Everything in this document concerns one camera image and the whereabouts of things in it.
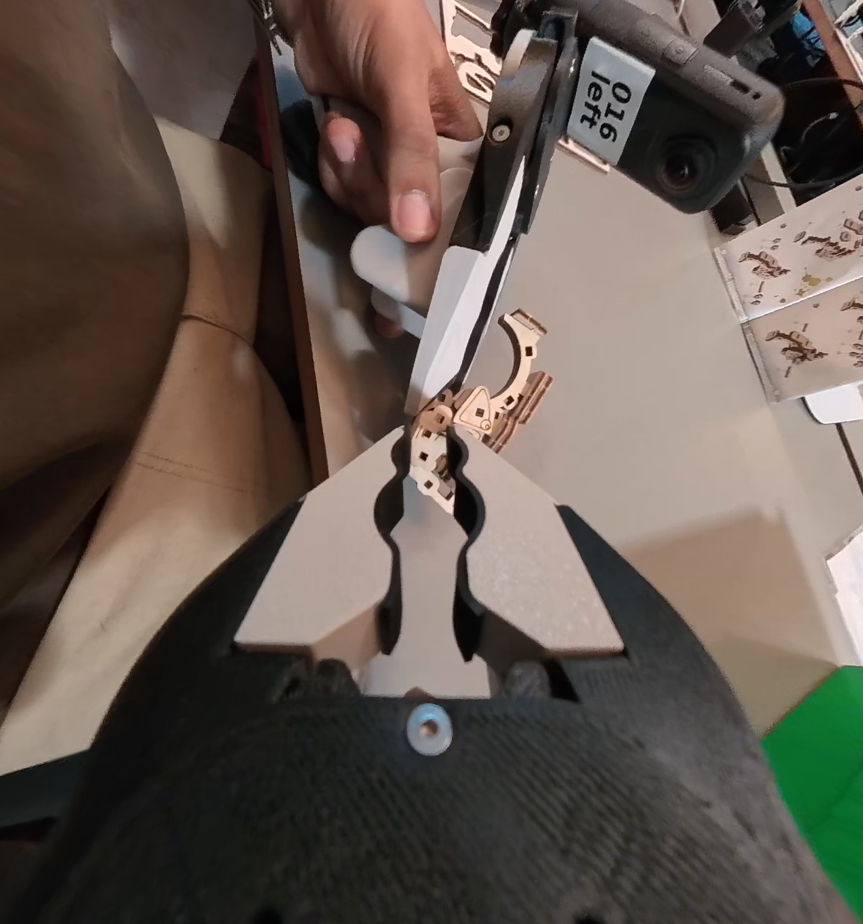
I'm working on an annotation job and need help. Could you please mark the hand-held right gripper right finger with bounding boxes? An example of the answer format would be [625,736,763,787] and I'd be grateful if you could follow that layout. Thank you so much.
[444,426,629,664]

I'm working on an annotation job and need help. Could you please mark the folded instruction sheet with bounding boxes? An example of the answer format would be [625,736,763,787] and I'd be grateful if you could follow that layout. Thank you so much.
[713,162,863,405]

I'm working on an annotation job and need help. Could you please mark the white wire rack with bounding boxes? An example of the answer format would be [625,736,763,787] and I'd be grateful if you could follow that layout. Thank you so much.
[799,0,863,95]

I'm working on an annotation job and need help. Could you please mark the wooden puzzle model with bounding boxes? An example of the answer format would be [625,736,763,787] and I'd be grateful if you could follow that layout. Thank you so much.
[408,309,552,515]

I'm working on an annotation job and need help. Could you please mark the person's brown shirt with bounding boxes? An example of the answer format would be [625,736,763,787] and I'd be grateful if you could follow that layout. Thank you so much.
[0,0,275,651]

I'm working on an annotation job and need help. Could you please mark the green plastic box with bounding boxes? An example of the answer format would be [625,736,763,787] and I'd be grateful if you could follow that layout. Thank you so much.
[760,664,863,924]

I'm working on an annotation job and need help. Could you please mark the small black adapter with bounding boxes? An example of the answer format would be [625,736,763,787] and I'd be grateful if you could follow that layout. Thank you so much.
[713,180,759,233]

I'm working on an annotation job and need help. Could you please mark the person's left hand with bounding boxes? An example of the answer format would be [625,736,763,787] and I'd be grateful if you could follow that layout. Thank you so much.
[272,0,484,244]

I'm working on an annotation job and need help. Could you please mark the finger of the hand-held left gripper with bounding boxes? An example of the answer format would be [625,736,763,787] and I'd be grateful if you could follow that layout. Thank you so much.
[408,155,528,416]

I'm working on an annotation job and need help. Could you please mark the metal wristwatch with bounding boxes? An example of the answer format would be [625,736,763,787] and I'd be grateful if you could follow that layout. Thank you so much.
[254,0,288,51]

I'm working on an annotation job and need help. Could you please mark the white card tab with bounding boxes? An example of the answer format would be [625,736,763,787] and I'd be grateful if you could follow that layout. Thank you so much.
[803,385,863,424]

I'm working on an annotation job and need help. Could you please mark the grey desk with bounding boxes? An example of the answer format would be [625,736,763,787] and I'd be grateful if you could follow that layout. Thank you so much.
[258,14,863,737]

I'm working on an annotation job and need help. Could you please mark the person's beige pants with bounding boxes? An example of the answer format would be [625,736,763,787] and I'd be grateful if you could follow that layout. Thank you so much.
[0,119,314,788]

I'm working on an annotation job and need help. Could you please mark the laser-cut plywood sheet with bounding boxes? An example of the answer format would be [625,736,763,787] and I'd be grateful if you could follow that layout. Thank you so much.
[442,0,510,103]

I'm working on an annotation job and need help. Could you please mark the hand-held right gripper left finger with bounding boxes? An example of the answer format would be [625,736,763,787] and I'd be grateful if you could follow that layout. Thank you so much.
[233,424,412,676]

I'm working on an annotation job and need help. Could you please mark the black cable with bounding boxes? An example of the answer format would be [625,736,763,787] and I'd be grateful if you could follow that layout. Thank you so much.
[776,72,863,190]

